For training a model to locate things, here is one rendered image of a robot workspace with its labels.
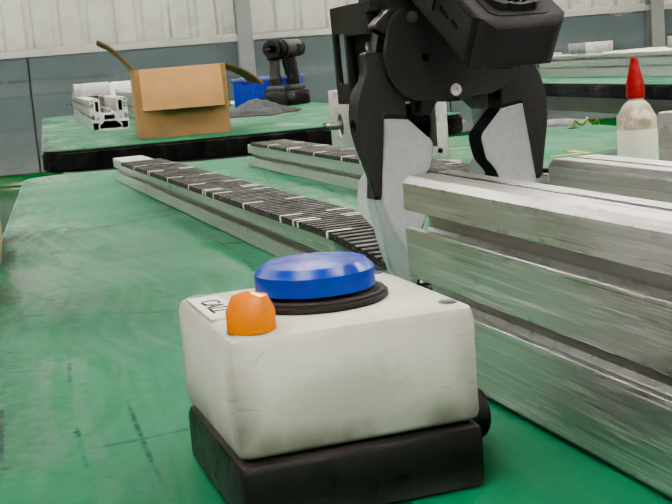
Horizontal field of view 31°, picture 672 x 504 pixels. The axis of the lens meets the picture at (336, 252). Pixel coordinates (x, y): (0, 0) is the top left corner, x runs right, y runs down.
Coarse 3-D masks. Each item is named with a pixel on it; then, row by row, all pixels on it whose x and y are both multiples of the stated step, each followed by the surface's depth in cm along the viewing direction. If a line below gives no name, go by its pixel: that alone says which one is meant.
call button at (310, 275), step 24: (264, 264) 40; (288, 264) 39; (312, 264) 39; (336, 264) 39; (360, 264) 39; (264, 288) 39; (288, 288) 38; (312, 288) 38; (336, 288) 38; (360, 288) 39
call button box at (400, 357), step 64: (192, 320) 40; (320, 320) 37; (384, 320) 37; (448, 320) 37; (192, 384) 41; (256, 384) 35; (320, 384) 36; (384, 384) 37; (448, 384) 37; (192, 448) 43; (256, 448) 36; (320, 448) 37; (384, 448) 37; (448, 448) 38
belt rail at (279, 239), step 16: (128, 160) 157; (128, 176) 157; (144, 176) 140; (144, 192) 142; (160, 192) 131; (176, 192) 122; (192, 192) 114; (176, 208) 123; (192, 208) 115; (208, 208) 111; (224, 208) 102; (240, 208) 96; (224, 224) 103; (240, 224) 100; (256, 224) 92; (272, 224) 88; (256, 240) 93; (272, 240) 88; (288, 240) 86; (304, 240) 80; (320, 240) 77
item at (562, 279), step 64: (448, 192) 49; (512, 192) 44; (576, 192) 43; (640, 192) 48; (448, 256) 49; (512, 256) 44; (576, 256) 42; (640, 256) 36; (512, 320) 47; (576, 320) 40; (640, 320) 36; (512, 384) 45; (576, 384) 40; (640, 384) 37; (640, 448) 37
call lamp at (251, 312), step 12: (240, 300) 36; (252, 300) 36; (264, 300) 36; (228, 312) 36; (240, 312) 36; (252, 312) 35; (264, 312) 36; (228, 324) 36; (240, 324) 36; (252, 324) 35; (264, 324) 36; (276, 324) 36
